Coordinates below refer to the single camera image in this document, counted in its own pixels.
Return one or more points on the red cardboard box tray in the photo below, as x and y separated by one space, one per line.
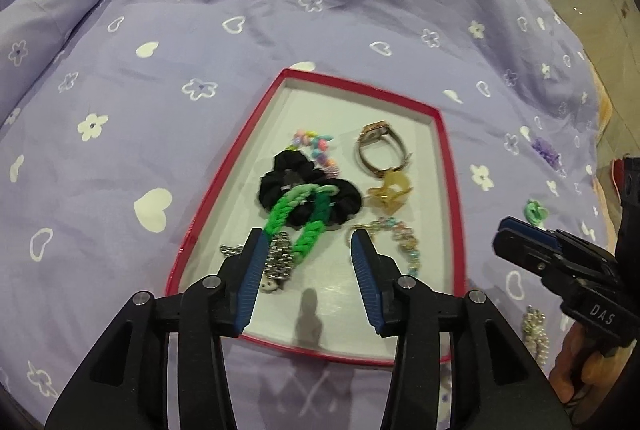
320 119

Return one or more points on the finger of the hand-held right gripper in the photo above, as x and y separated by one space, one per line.
525 230
520 252

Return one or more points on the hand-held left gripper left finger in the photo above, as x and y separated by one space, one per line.
250 280

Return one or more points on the black velvet scrunchie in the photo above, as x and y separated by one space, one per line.
285 180

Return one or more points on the peach blanket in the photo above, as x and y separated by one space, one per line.
602 119

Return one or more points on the purple flower hair clip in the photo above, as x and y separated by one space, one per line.
545 150

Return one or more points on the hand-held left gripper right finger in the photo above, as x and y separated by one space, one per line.
367 280

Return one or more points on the yellow translucent hair claw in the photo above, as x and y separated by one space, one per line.
392 192

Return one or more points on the red cloth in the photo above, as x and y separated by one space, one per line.
616 175

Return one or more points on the person's right hand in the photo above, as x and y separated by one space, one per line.
595 365

